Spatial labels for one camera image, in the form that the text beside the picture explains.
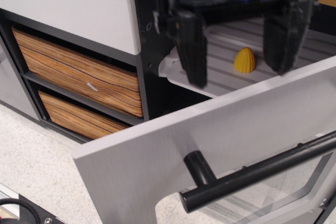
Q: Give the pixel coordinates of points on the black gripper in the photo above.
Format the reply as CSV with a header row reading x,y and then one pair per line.
x,y
284,33

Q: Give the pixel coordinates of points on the grey toy oven door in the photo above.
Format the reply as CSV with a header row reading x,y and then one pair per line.
x,y
127,173

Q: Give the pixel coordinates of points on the grey oven rack shelf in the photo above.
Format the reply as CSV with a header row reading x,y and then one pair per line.
x,y
224,41

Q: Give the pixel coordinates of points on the yellow toy corn piece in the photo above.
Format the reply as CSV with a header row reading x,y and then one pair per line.
x,y
245,61

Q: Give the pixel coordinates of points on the grey toy kitchen cabinet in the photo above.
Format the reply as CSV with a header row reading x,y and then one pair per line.
x,y
119,31

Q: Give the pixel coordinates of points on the upper wood-pattern fabric bin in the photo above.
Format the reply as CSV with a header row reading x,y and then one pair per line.
x,y
111,86

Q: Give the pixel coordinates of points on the wood-pattern fabric bin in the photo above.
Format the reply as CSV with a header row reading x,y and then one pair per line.
x,y
111,86
79,119

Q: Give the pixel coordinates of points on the lower wood-pattern fabric bin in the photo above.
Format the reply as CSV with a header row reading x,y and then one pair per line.
x,y
79,119

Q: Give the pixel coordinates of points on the black oven door handle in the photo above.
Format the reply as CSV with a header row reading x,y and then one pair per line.
x,y
209,188

